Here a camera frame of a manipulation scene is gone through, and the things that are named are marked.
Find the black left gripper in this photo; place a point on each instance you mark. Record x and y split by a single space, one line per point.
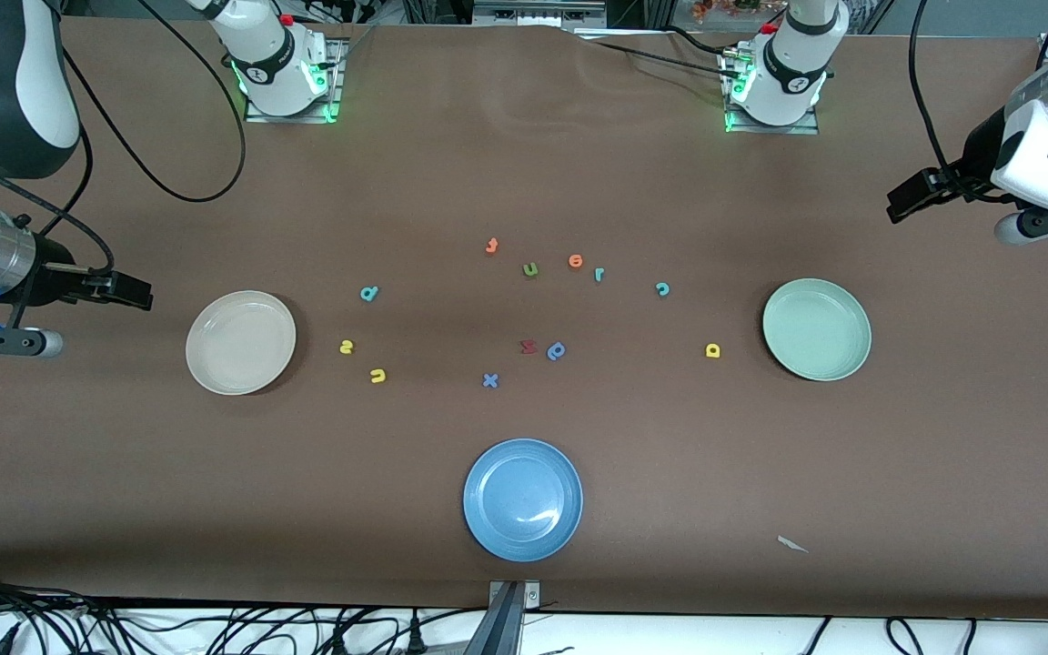
973 170

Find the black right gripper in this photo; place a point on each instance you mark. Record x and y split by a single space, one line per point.
55 278

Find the teal foam letter p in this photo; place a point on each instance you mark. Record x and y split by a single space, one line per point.
376 291

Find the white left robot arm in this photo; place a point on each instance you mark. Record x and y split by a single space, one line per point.
792 64

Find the beige round plate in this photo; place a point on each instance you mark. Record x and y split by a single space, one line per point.
240 344

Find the green round plate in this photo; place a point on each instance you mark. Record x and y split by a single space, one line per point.
817 329

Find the orange artificial flowers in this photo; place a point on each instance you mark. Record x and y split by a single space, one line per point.
715 7

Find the white paper scrap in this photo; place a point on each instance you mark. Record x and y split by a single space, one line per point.
792 544

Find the blue foam letter p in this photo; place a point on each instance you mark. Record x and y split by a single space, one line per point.
562 347

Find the brown table cover sheet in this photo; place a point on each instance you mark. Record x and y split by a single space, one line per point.
524 164

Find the silver equipment box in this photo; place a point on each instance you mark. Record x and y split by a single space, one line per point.
533 11

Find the blue round plate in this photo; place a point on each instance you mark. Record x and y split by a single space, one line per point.
522 500

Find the black power plug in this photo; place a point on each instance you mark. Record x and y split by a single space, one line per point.
415 637

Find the white sheet below table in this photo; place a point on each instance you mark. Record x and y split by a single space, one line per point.
670 637

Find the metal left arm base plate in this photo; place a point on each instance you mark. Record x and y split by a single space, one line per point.
779 130

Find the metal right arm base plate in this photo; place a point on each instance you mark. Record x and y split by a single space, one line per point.
287 119

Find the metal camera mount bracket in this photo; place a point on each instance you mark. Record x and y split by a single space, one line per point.
510 596

